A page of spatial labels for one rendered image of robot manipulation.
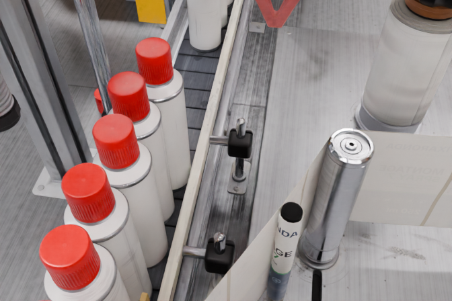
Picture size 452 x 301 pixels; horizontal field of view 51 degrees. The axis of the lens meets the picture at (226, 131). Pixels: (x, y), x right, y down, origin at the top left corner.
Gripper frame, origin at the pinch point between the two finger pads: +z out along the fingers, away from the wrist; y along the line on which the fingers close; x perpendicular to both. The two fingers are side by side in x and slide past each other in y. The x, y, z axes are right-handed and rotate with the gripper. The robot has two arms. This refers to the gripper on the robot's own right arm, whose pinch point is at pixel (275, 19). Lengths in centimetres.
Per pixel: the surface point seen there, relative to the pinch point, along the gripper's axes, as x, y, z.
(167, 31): 15.4, 11.8, 11.4
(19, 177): 33.6, -6.5, 24.4
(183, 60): 14.5, 15.5, 19.5
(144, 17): 13.7, -0.5, 0.6
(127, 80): 12.0, -11.6, -0.6
